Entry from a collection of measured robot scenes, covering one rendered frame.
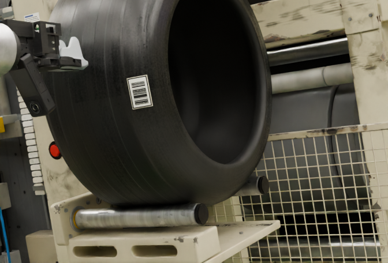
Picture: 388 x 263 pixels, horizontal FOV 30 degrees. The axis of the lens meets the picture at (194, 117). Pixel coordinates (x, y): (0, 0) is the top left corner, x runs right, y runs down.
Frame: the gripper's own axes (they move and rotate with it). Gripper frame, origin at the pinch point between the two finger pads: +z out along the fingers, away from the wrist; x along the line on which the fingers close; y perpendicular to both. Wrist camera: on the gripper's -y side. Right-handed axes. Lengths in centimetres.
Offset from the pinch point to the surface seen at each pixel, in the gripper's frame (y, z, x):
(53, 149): -14.2, 23.2, 32.6
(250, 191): -29, 46, -8
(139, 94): -6.4, 3.7, -10.3
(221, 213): -37, 84, 25
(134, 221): -31.9, 18.2, 5.4
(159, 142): -15.7, 8.6, -10.2
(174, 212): -30.3, 18.1, -5.4
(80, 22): 9.9, 4.1, 3.1
